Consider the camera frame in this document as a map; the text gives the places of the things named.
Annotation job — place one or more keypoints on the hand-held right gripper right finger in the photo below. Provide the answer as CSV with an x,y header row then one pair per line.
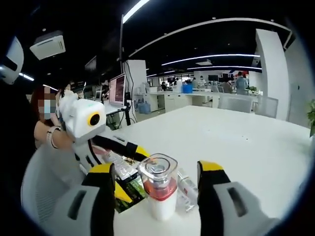
x,y
214,204

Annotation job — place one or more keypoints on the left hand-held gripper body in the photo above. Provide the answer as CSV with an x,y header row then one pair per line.
x,y
78,120

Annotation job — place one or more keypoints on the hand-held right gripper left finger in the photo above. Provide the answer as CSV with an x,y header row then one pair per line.
x,y
98,204

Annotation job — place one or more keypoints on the gold foil skincare sachet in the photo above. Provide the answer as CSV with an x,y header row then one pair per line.
x,y
129,161

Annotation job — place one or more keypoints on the silver blue skincare sachet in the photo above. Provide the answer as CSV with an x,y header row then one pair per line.
x,y
120,167

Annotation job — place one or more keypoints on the clear slim skincare bottle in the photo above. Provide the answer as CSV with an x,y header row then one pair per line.
x,y
188,189

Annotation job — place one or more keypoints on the green black skincare sachet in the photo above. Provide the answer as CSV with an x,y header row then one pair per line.
x,y
131,191

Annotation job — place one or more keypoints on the white red pump skincare bottle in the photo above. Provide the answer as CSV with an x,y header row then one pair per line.
x,y
161,196

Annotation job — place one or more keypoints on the blue storage bin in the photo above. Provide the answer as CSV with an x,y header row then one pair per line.
x,y
187,88

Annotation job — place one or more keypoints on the person's left hand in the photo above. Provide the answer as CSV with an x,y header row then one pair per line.
x,y
66,138

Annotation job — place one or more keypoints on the white wristwatch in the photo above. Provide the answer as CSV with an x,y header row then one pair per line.
x,y
53,136

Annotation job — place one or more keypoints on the blue water jug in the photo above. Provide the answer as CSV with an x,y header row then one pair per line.
x,y
143,107

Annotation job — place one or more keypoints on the laptop on stand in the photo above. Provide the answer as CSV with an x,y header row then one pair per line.
x,y
117,91

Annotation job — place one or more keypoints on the black stand pole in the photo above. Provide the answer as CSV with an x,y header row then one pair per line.
x,y
121,61

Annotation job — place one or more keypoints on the white ceiling air vent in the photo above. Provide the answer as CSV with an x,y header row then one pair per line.
x,y
48,45

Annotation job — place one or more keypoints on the white device with dark slot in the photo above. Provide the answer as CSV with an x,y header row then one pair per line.
x,y
12,64

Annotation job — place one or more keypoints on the white mesh chair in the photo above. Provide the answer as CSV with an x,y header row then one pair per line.
x,y
267,108
235,104

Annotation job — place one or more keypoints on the green potted plant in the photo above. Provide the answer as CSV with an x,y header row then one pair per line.
x,y
311,118

